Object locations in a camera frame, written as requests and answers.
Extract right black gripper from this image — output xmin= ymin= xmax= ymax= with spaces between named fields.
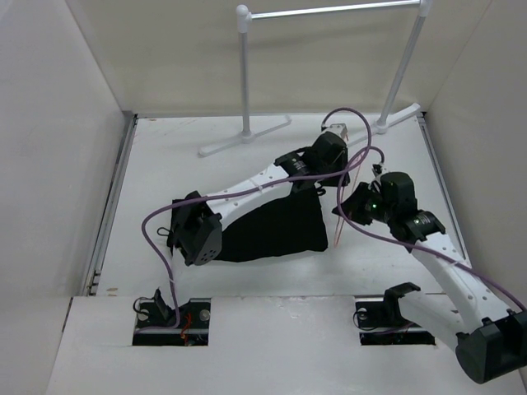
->
xmin=331 ymin=182 xmax=395 ymax=225

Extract pink wire hanger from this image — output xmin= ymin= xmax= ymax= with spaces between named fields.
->
xmin=333 ymin=165 xmax=361 ymax=249

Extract black trousers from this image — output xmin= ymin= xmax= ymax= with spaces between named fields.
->
xmin=166 ymin=180 xmax=329 ymax=264

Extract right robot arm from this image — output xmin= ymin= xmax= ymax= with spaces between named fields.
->
xmin=333 ymin=172 xmax=526 ymax=383

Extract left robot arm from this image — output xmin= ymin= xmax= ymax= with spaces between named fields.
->
xmin=141 ymin=132 xmax=348 ymax=266

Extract white metal clothes rack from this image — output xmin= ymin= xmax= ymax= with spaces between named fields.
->
xmin=198 ymin=0 xmax=433 ymax=157

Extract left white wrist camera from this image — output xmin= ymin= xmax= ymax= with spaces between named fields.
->
xmin=321 ymin=123 xmax=348 ymax=142

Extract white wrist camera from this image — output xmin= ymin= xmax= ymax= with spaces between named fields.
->
xmin=321 ymin=123 xmax=348 ymax=142
xmin=371 ymin=162 xmax=389 ymax=181

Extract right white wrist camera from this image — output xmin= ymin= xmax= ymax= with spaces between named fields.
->
xmin=371 ymin=162 xmax=389 ymax=181

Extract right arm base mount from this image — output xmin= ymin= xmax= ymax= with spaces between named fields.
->
xmin=352 ymin=297 xmax=436 ymax=346

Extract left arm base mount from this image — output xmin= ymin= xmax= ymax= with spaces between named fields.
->
xmin=132 ymin=298 xmax=212 ymax=346

